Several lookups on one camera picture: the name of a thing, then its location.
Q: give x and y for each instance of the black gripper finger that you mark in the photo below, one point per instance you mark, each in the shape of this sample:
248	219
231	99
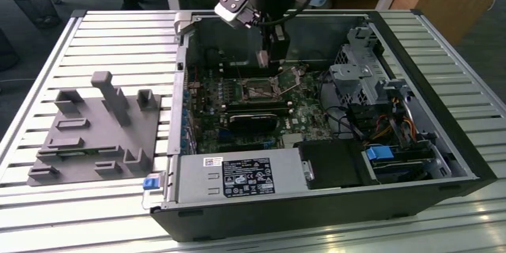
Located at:
267	42
280	51

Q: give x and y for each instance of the silver CPU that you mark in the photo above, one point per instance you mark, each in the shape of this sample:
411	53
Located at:
263	59

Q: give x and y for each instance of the CPU socket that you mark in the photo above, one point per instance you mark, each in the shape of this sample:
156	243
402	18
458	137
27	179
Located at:
256	88

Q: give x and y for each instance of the black case fan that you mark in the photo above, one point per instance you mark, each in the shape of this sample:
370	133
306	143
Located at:
214	56

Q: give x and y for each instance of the metal drive cage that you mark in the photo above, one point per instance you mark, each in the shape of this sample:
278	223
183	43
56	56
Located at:
355	87

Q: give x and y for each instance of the green motherboard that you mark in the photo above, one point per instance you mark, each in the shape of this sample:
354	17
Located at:
312	116

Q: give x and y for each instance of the black graphics card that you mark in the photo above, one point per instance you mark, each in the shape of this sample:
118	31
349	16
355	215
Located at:
252	124

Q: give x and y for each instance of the small silver chipset heatsink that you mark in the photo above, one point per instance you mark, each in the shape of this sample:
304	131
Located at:
292	140

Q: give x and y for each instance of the black plastic shroud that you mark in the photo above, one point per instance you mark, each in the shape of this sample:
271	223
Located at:
335	164

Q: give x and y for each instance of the blue disk carrier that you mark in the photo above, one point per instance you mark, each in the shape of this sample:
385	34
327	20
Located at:
379	153

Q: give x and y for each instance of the silver power supply unit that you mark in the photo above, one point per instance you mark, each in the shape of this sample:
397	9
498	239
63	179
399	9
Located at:
198	182

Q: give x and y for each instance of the grey parts rack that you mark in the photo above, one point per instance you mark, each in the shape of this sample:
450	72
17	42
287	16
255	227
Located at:
99	134

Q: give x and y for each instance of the blue case latch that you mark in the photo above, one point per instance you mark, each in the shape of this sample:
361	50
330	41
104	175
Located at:
151	183

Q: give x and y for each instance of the black open PC case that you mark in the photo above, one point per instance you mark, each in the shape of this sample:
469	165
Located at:
276	220

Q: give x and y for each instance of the black mesh wastebasket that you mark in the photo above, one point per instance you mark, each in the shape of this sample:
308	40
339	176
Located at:
35	10

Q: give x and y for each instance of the green RAM stick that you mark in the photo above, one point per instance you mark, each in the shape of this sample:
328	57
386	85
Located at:
75	153

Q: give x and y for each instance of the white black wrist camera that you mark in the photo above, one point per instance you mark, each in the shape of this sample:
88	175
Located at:
232	4

